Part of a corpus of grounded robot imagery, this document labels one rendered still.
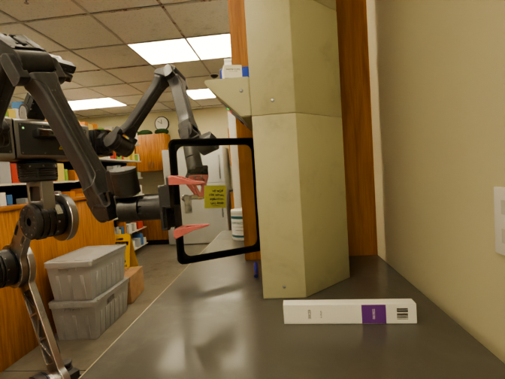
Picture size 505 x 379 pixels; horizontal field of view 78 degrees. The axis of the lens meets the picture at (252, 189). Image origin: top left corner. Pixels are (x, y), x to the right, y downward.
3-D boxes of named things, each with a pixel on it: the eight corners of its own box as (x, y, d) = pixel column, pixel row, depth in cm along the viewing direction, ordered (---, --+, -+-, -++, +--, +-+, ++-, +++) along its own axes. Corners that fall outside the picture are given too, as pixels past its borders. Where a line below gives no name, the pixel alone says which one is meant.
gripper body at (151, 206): (165, 184, 69) (133, 187, 70) (170, 230, 70) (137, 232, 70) (175, 183, 76) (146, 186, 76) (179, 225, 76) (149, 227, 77)
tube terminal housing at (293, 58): (338, 259, 111) (327, 37, 107) (362, 296, 79) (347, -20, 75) (267, 262, 113) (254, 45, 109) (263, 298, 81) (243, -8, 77)
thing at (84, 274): (131, 276, 309) (128, 243, 307) (95, 301, 249) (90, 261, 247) (90, 277, 313) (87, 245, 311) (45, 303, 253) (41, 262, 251)
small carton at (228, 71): (240, 91, 93) (238, 71, 92) (243, 86, 88) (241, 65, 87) (222, 91, 92) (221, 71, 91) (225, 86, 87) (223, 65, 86)
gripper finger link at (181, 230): (203, 204, 68) (161, 207, 69) (206, 237, 69) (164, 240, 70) (210, 201, 75) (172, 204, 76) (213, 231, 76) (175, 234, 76)
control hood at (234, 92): (259, 131, 111) (258, 103, 110) (251, 116, 79) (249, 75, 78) (228, 134, 112) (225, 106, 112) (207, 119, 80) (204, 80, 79)
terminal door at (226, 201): (264, 250, 112) (256, 137, 110) (177, 265, 99) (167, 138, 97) (263, 250, 112) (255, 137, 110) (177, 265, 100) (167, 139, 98)
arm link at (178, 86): (177, 85, 144) (161, 68, 135) (187, 77, 142) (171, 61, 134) (195, 153, 120) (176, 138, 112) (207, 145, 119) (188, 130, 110)
